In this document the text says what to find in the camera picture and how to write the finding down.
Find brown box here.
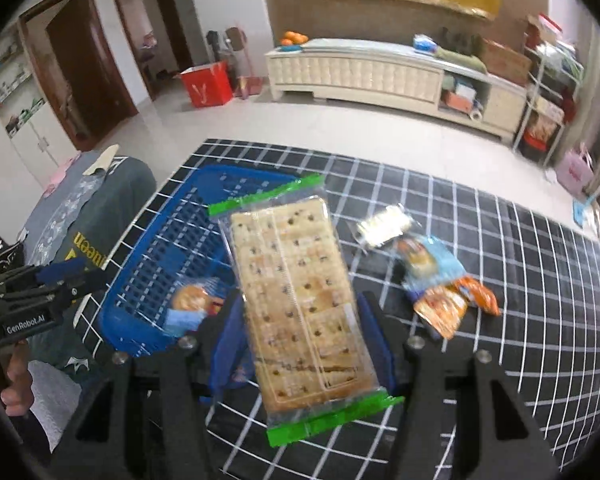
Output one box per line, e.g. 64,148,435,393
481,39,534,87

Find green folded cloth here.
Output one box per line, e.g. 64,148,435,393
434,47,489,74

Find wide brown door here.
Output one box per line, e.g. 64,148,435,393
19,0,142,152

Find light blue snack packet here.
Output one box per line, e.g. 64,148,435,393
396,234,464,297

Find white TV cabinet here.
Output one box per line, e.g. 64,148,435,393
264,37,529,144

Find black router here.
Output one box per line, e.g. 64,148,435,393
439,27,482,54

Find cream cloth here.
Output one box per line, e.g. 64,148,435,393
82,143,120,177

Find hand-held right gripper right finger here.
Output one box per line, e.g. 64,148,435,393
356,290,557,480

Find pink cloth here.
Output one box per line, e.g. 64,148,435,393
44,159,79,197

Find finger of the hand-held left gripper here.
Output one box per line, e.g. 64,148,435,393
0,258,109,292
0,282,89,312

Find orange printed snack packet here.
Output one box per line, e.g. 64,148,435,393
412,285,469,341

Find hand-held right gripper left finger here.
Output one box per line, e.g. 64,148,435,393
55,295,253,480

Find blue plastic basket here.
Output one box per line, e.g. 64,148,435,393
98,163,327,362

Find pink bag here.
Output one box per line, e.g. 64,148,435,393
554,144,597,202

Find grey embroidered blanket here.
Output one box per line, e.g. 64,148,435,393
19,152,159,393

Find person's left hand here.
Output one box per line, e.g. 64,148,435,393
0,339,37,417

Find blue round cake packet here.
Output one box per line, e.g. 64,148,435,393
165,279,227,337

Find orange box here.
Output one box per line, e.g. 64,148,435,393
442,90,476,111

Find red paper bag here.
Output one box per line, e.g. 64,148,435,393
178,61,235,109

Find black checkered tablecloth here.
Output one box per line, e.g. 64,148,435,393
95,138,600,480

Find white metal shelf rack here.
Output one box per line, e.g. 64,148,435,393
511,12,587,163

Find broom and cleaning tools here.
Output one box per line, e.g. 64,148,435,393
206,26,264,99

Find green-edged cracker packet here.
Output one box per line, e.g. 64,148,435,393
207,173,406,449

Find white cracker packet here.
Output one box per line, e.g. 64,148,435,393
355,203,422,252

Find narrow brown door frame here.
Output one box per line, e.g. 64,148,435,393
107,0,197,102

